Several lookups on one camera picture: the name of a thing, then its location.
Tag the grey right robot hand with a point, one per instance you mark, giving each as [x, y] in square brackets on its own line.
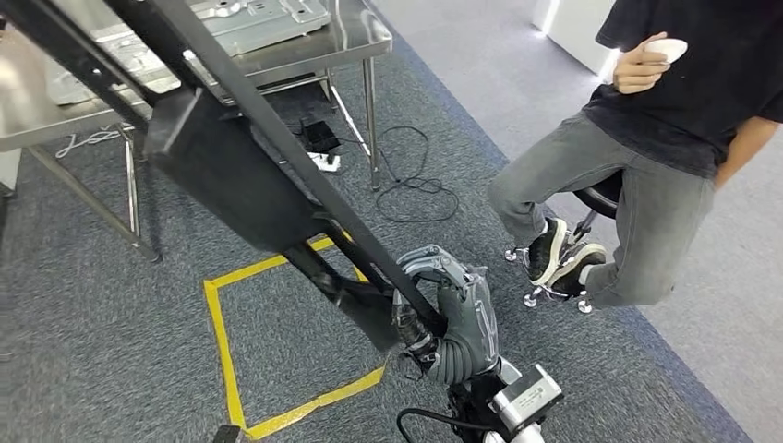
[468, 312]

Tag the person's hand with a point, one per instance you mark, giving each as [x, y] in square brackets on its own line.
[636, 70]

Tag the white handheld device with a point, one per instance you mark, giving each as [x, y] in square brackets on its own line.
[670, 49]

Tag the black plastic plate frame part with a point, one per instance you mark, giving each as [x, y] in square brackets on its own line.
[214, 171]

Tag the person's forearm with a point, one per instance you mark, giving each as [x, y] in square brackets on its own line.
[746, 147]

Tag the stainless steel workbench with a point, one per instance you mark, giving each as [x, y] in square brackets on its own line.
[361, 33]

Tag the white cabinet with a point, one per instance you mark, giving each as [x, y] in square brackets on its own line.
[575, 30]

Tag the black rolling stool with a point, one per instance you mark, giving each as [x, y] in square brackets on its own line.
[602, 195]

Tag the person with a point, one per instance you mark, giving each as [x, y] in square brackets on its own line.
[660, 202]

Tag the white power strip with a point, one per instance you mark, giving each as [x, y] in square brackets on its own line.
[324, 162]

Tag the black power adapter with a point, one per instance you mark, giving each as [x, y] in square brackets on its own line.
[319, 136]

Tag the yellow floor tape square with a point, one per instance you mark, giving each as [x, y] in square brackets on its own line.
[223, 361]

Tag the stamped grey metal panel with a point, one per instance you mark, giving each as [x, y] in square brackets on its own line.
[269, 21]

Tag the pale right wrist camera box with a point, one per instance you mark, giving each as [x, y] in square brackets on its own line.
[526, 397]

